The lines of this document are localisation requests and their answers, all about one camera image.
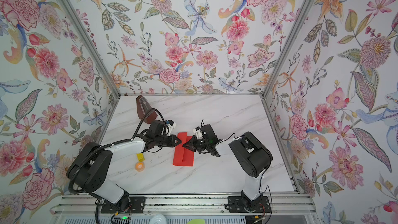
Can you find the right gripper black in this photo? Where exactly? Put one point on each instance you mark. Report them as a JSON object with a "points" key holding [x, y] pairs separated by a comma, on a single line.
{"points": [[192, 146]]}

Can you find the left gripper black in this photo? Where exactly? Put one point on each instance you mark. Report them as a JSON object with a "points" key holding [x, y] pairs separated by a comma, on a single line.
{"points": [[172, 138]]}

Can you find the red square paper sheet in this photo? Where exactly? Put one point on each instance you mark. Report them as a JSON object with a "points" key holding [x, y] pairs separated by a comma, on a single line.
{"points": [[182, 156]]}

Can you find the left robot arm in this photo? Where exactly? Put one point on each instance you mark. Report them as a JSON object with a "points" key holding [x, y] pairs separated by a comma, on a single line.
{"points": [[88, 172]]}

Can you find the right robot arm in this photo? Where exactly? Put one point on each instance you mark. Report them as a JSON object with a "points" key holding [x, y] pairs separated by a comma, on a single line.
{"points": [[252, 155]]}

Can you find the yellow block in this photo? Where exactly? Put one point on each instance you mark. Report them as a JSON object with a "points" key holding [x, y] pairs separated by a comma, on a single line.
{"points": [[140, 157]]}

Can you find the brown wooden metronome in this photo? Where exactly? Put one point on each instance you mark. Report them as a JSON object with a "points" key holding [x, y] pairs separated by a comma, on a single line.
{"points": [[143, 107]]}

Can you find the green object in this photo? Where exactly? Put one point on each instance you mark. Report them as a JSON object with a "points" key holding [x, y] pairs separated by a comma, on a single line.
{"points": [[196, 221]]}

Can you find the white round object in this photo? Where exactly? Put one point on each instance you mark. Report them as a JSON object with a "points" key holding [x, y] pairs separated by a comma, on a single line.
{"points": [[158, 219]]}

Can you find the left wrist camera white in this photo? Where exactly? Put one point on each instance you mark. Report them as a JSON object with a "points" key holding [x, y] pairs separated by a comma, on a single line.
{"points": [[170, 125]]}

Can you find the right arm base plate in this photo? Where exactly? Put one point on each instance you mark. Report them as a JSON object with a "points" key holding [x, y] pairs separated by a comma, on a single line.
{"points": [[248, 204]]}

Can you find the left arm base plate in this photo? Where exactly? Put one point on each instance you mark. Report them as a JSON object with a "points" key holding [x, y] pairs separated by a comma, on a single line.
{"points": [[134, 205]]}

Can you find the aluminium front rail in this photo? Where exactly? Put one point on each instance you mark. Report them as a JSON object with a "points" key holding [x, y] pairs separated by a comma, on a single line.
{"points": [[196, 204]]}

